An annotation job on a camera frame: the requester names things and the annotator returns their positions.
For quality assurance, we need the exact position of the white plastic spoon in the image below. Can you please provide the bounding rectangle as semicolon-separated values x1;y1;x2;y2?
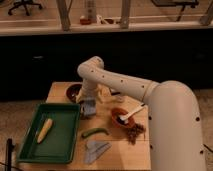
119;103;145;121

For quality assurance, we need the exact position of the grey folded cloth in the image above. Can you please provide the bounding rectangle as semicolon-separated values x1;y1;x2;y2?
84;140;111;164

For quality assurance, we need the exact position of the brown dried food pile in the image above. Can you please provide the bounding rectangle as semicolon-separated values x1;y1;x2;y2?
126;123;146;145

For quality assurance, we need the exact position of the orange bowl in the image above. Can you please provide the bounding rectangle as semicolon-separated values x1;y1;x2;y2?
111;108;135;129

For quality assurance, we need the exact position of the wooden table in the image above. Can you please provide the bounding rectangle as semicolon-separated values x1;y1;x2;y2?
17;82;151;171

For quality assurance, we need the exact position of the yellow corn cob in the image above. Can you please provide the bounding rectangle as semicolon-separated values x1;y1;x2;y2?
37;118;53;143

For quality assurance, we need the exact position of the dark red bowl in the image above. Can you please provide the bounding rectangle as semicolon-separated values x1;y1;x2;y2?
66;84;82;103

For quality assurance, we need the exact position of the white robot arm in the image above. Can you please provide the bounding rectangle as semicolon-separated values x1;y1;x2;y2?
77;56;206;171

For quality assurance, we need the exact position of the black stand post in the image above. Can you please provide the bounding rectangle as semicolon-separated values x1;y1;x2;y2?
5;138;14;171

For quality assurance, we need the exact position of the green plastic tray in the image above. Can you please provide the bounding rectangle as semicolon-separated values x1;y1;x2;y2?
17;103;80;164

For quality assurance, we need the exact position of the black office chair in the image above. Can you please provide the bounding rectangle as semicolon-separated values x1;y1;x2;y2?
8;0;43;16

